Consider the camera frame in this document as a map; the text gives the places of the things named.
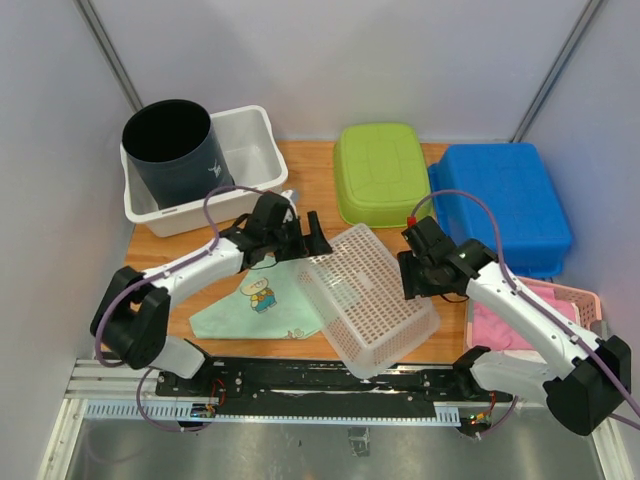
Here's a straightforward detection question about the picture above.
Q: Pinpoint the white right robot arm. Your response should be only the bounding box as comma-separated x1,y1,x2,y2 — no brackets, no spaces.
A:
397,217,632,436

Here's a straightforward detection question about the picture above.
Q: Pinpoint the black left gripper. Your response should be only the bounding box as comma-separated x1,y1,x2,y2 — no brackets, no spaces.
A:
266,211,333,263

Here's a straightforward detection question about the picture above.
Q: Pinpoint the blue plastic tub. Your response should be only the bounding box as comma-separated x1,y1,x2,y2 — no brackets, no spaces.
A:
428,143,573,279

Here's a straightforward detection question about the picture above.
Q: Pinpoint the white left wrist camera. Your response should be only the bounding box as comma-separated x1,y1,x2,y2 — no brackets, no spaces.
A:
280,189,299,223

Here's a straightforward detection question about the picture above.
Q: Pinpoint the white plastic bin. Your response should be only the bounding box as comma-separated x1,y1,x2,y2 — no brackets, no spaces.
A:
120,105,288,238

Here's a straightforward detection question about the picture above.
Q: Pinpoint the white perforated basket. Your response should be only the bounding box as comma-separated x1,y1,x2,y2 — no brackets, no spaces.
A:
297,224,440,379

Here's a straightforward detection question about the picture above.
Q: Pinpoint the pink folded cloth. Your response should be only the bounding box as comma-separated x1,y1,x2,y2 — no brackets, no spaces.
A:
467,285,576,351

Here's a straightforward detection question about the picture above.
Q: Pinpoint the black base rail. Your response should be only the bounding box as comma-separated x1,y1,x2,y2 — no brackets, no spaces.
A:
64,353,516,427

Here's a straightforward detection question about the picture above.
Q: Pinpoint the pink perforated basket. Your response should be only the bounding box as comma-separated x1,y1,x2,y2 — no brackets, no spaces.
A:
463,277,602,363

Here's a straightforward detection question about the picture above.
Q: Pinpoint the green plastic tub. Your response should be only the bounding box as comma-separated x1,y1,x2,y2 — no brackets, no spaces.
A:
333,122,431,229

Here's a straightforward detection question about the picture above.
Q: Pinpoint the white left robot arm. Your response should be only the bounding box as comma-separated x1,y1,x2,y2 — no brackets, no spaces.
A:
90,191,332,396

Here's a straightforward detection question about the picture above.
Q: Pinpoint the green printed cloth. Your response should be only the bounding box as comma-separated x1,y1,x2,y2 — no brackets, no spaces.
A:
190,257,322,340

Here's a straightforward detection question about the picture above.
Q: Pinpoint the dark round bucket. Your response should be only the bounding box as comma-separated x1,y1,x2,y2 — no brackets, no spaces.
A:
122,99,234,209

